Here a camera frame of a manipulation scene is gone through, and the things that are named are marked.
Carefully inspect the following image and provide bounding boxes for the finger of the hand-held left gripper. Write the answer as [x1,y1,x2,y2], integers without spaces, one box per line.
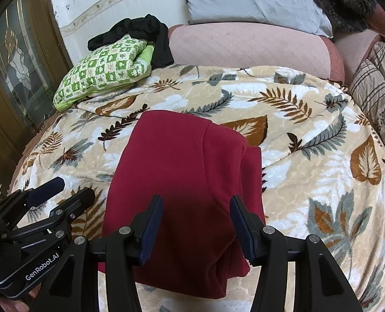
[48,187,96,239]
[0,176,66,227]

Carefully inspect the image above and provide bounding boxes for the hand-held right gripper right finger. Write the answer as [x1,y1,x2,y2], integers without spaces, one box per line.
[230,196,363,312]

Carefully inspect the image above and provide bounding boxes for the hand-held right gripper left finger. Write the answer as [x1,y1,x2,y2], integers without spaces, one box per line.
[30,195,164,312]

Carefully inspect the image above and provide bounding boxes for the dark red sweater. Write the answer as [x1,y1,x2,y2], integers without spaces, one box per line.
[98,110,266,300]

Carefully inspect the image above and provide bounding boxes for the beige leaf print blanket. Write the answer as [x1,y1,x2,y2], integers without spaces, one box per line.
[9,64,385,312]

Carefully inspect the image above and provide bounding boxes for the wooden stained glass door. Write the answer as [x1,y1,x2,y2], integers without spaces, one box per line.
[0,0,73,199]

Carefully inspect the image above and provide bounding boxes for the green checked pillow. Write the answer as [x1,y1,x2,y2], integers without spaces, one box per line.
[53,34,154,111]

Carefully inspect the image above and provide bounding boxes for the black garment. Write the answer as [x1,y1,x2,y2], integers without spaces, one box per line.
[88,15,175,67]

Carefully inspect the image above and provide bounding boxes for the pink quilted bolster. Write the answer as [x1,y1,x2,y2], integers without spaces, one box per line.
[168,23,345,83]

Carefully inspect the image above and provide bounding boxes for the pink sofa backrest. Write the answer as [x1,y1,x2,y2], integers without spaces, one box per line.
[332,5,385,85]

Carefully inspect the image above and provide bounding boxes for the grey pillow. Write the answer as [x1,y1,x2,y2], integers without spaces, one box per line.
[181,0,334,38]

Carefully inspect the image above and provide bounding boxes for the dark fur garment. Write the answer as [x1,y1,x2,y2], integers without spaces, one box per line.
[312,0,378,33]

